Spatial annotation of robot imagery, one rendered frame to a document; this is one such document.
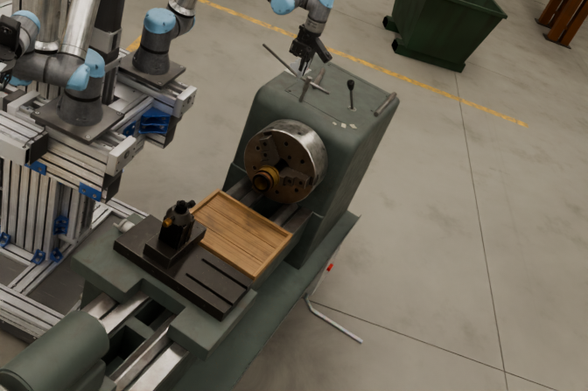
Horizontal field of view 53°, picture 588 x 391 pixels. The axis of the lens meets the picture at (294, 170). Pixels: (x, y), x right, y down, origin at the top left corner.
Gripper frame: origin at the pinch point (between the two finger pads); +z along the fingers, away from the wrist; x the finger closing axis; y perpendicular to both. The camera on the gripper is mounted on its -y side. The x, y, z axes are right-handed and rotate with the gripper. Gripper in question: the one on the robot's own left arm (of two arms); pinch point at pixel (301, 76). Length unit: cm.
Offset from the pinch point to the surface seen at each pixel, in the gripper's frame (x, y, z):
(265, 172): 35.3, -11.4, 24.0
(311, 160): 23.4, -23.0, 16.7
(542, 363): -95, -173, 136
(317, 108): -1.4, -10.8, 9.9
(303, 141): 21.7, -16.6, 12.4
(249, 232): 42, -16, 47
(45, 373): 144, -15, 21
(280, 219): 23, -20, 49
